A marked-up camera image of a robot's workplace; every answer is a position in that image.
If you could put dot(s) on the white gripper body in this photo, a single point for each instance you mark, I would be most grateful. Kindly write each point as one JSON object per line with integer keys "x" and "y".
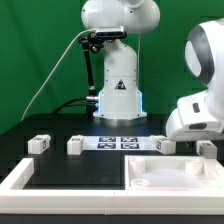
{"x": 192, "y": 121}

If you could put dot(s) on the white square tabletop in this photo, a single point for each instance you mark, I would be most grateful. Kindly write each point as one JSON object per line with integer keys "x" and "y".
{"x": 173, "y": 173}

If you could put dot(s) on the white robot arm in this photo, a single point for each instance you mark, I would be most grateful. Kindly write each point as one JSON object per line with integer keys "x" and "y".
{"x": 120, "y": 101}

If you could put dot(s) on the fiducial marker sheet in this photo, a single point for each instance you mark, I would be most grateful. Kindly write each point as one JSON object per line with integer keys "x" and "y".
{"x": 116, "y": 143}

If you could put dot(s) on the white U-shaped fence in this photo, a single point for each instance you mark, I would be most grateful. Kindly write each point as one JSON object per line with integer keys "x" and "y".
{"x": 14, "y": 198}

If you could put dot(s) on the silver base camera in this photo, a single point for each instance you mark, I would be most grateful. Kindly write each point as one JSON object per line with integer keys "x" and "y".
{"x": 111, "y": 32}

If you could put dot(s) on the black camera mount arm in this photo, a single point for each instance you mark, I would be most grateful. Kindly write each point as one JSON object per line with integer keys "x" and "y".
{"x": 89, "y": 45}

